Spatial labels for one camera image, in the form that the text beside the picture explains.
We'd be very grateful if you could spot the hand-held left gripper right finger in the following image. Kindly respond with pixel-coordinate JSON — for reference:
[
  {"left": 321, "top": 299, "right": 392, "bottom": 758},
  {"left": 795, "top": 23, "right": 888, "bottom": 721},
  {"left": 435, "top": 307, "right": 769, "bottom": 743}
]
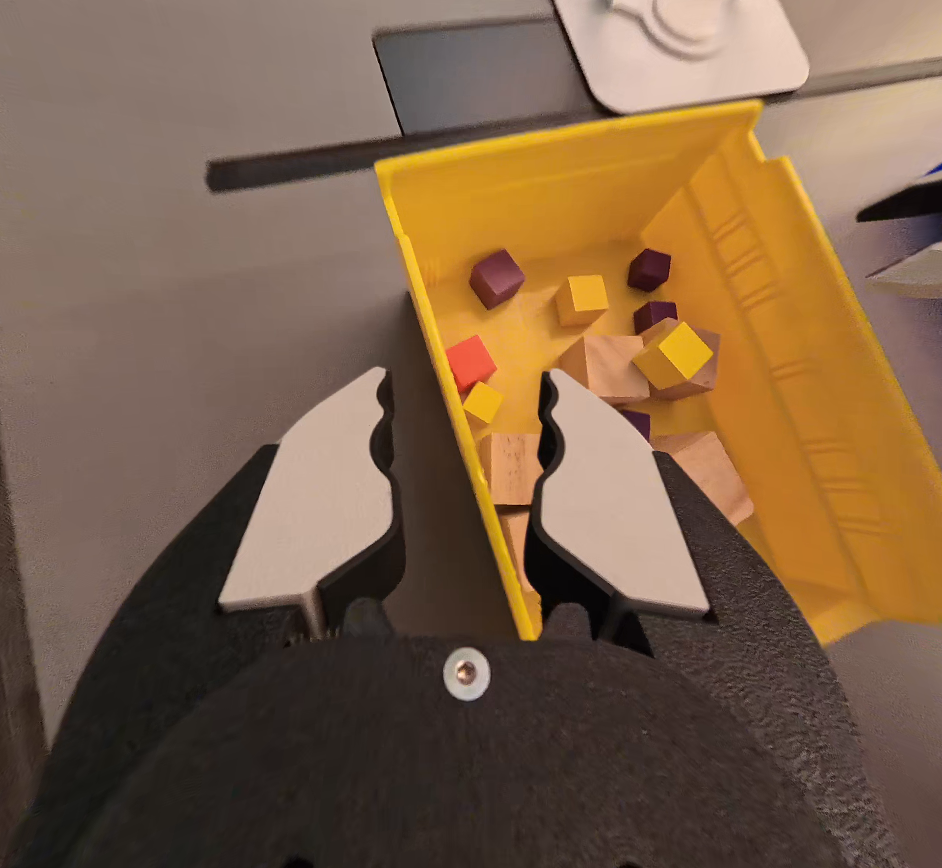
[{"left": 523, "top": 368, "right": 712, "bottom": 641}]

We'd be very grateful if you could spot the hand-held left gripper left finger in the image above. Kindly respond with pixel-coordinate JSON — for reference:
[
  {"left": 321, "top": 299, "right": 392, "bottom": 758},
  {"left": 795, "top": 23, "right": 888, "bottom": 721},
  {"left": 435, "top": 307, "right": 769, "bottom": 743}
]
[{"left": 217, "top": 366, "right": 407, "bottom": 639}]

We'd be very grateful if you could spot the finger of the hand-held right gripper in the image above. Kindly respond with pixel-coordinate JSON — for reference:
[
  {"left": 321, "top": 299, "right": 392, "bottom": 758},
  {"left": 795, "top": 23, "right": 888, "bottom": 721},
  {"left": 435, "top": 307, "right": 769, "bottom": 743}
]
[
  {"left": 857, "top": 168, "right": 942, "bottom": 223},
  {"left": 864, "top": 249, "right": 942, "bottom": 300}
]

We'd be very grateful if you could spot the pile of coloured wooden cubes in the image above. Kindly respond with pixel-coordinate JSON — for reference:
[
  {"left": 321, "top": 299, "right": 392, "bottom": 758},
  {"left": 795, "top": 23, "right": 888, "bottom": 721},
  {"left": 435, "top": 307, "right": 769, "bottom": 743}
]
[{"left": 445, "top": 248, "right": 755, "bottom": 589}]

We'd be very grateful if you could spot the yellow plastic box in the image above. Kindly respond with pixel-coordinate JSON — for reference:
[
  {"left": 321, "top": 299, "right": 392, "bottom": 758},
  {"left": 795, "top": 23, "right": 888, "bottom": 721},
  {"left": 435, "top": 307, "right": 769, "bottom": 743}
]
[{"left": 374, "top": 101, "right": 942, "bottom": 644}]

